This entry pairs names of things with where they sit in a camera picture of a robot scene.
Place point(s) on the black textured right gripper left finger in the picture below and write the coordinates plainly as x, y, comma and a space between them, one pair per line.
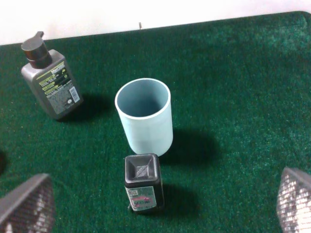
29, 208

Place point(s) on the black textured right gripper right finger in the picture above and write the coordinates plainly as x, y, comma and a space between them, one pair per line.
294, 201

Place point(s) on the small black square-lid jar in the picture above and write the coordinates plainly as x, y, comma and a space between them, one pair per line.
143, 183

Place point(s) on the green felt table mat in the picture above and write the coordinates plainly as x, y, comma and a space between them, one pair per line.
241, 108

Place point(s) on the grey pump bottle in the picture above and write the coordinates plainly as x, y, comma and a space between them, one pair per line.
50, 79

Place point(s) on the light blue cup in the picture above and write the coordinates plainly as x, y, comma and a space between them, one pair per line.
144, 108

